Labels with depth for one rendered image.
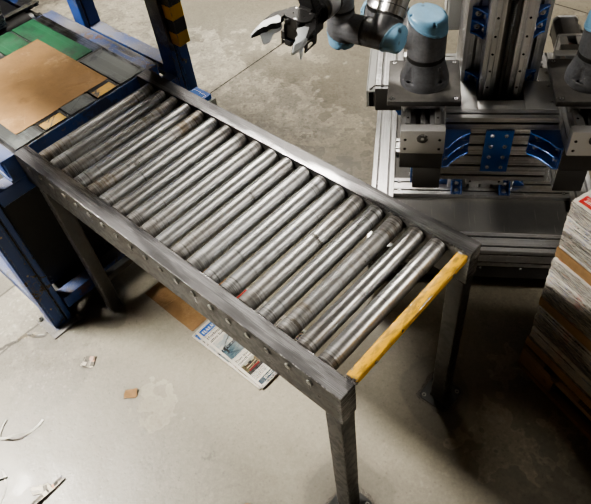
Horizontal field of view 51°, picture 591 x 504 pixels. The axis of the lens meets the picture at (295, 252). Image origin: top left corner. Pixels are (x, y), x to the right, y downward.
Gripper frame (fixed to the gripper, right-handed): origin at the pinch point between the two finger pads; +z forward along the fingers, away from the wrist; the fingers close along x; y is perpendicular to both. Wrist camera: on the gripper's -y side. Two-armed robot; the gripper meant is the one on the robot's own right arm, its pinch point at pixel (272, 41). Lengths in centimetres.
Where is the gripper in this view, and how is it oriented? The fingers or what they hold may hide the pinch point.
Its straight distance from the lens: 149.7
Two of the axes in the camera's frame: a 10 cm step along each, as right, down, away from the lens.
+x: -8.3, -4.5, 3.1
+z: -5.5, 6.7, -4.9
